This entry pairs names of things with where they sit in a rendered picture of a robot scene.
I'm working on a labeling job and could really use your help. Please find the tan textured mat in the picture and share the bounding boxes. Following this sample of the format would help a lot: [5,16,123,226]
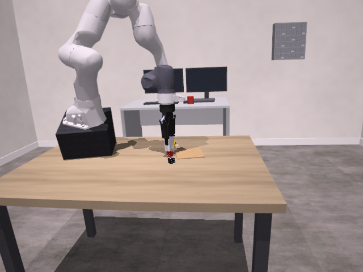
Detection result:
[175,148,205,159]

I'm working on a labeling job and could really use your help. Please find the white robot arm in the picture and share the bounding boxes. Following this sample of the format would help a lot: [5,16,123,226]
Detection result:
[58,0,185,130]

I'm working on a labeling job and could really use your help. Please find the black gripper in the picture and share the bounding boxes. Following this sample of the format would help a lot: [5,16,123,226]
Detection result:
[159,104,176,151]

